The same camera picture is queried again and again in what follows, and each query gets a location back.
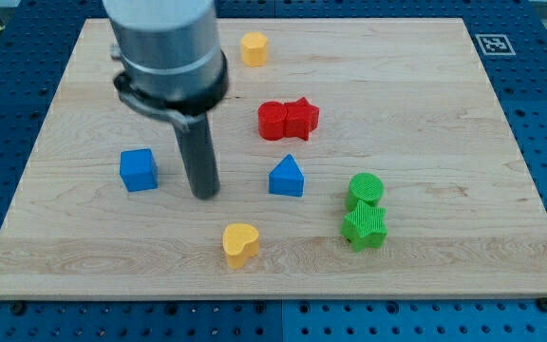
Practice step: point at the wooden board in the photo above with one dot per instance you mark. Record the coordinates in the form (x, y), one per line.
(407, 100)

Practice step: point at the yellow heart block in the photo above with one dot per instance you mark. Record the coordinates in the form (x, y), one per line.
(240, 242)

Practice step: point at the blue triangle block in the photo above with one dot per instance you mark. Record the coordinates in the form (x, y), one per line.
(287, 178)

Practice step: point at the white fiducial marker tag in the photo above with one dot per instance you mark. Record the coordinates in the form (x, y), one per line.
(495, 45)

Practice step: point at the yellow hexagon block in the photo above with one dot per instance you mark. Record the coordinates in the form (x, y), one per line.
(254, 49)

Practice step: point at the green cylinder block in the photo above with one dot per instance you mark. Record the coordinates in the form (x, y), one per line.
(364, 187)

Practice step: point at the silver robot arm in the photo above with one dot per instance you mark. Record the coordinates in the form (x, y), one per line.
(174, 69)

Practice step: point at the green star block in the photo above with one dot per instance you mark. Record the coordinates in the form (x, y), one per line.
(364, 227)

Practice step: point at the blue cube block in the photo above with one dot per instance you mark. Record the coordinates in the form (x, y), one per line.
(138, 170)

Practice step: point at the red star block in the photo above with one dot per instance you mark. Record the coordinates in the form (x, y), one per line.
(302, 118)

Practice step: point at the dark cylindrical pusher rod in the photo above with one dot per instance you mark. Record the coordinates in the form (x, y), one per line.
(198, 156)

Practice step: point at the red cylinder block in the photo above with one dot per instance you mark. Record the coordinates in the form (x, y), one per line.
(272, 120)

